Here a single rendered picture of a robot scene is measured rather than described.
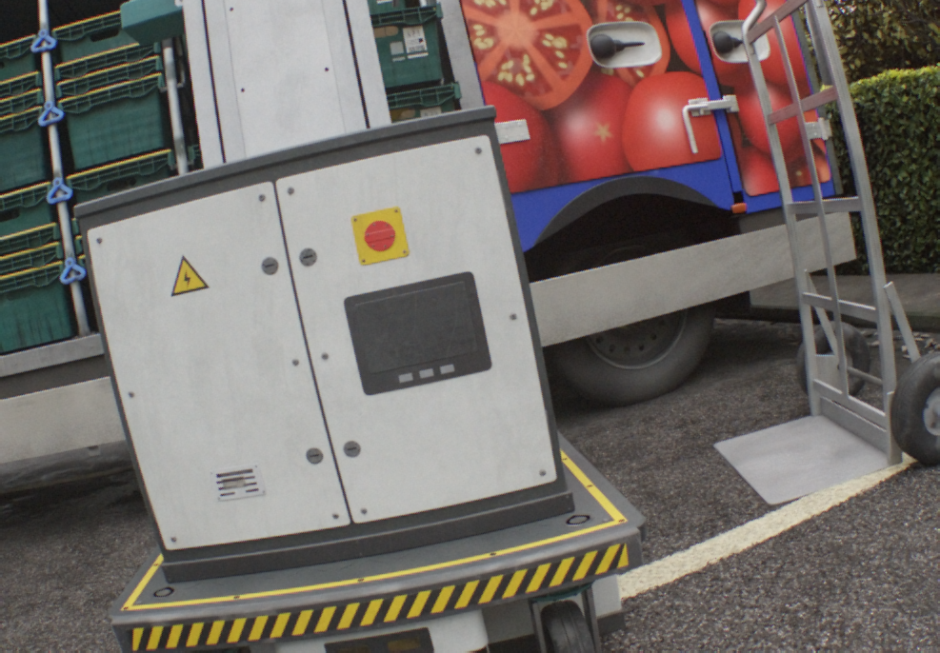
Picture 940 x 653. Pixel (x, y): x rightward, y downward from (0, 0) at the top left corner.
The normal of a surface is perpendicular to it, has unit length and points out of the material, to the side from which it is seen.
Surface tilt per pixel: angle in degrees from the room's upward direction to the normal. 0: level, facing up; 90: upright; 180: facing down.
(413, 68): 100
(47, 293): 94
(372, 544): 90
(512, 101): 90
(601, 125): 90
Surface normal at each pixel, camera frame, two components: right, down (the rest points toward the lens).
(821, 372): -0.07, 0.07
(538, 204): 0.22, 0.00
